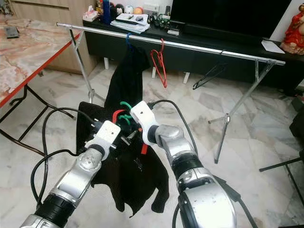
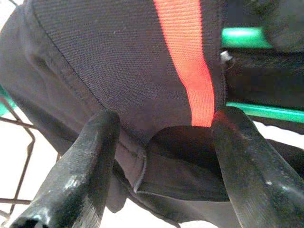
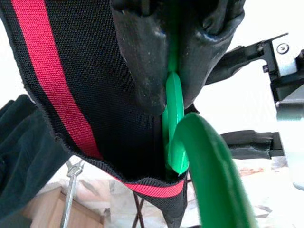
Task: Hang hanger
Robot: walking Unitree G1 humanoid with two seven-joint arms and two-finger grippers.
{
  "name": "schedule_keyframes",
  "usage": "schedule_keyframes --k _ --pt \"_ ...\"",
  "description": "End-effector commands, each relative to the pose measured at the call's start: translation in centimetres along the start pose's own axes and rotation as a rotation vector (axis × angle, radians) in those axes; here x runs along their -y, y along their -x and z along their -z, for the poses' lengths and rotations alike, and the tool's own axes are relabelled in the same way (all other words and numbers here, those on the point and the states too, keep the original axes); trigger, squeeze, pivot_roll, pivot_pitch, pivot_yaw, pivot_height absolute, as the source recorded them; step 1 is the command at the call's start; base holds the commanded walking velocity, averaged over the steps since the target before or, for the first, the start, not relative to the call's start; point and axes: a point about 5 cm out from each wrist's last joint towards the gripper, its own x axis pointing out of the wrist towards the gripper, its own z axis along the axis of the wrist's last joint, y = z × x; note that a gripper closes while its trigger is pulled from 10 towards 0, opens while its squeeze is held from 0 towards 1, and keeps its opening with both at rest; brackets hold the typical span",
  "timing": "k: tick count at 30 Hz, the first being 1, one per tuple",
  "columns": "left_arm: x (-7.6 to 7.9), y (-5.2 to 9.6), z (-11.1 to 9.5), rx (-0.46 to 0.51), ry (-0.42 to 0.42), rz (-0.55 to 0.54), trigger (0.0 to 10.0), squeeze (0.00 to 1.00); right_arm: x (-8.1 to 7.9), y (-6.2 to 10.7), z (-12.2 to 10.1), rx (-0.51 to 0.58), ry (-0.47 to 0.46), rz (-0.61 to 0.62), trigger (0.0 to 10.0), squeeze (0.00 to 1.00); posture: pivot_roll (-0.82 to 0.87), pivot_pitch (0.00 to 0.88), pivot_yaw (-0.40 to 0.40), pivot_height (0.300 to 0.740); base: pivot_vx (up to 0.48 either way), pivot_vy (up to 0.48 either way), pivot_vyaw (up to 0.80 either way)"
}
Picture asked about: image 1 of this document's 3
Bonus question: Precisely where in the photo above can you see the red clothes hanger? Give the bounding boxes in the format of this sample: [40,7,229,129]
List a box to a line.
[150,38,168,88]
[112,109,125,124]

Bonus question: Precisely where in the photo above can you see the green clothes hanger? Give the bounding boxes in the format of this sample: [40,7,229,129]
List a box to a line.
[118,100,133,125]

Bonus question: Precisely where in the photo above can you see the black t-shirt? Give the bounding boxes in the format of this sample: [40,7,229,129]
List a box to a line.
[76,101,170,218]

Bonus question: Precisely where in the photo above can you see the long black garment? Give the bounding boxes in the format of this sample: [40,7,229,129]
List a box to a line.
[105,44,150,107]

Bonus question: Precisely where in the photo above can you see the black TV console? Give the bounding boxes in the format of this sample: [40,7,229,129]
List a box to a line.
[83,21,304,93]

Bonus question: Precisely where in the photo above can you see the marble top folding table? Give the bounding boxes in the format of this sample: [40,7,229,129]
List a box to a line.
[0,18,81,157]

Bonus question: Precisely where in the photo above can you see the silver metal clothes rack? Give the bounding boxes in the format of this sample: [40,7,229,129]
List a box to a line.
[56,22,286,164]

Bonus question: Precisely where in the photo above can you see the pink tissue box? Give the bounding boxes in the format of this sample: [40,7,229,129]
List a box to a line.
[82,9,99,22]

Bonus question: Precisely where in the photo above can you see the dark blue bottle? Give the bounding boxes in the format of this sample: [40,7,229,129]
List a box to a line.
[102,0,111,24]

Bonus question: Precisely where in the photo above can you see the small dark flat device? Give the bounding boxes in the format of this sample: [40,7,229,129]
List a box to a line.
[6,26,20,38]

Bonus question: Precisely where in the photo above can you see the black soundbar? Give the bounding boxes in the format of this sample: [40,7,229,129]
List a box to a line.
[180,24,264,46]

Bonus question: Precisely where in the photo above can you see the black metal folding stand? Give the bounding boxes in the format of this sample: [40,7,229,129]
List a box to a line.
[259,156,304,195]

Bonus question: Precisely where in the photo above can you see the black television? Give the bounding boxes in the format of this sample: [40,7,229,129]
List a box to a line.
[170,0,293,41]

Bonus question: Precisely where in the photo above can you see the black bulky bag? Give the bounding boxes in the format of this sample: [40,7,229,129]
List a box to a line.
[289,97,304,143]

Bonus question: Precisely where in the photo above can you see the white paper sheet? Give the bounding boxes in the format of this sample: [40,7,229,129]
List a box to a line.
[261,39,285,54]

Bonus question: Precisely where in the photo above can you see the red figurine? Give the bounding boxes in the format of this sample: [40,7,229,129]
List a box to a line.
[280,12,304,55]

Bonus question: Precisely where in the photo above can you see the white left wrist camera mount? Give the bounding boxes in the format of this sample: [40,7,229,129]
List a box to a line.
[85,120,121,153]

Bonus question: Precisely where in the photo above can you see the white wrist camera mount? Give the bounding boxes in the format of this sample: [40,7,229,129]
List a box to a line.
[85,120,121,153]
[131,100,160,136]

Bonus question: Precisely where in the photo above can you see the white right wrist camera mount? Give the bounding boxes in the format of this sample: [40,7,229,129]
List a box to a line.
[131,100,160,136]

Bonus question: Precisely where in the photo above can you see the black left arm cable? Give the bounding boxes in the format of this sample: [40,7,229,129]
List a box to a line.
[31,107,100,209]

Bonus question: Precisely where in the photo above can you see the white wall socket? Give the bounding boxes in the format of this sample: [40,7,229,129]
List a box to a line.
[143,4,160,13]

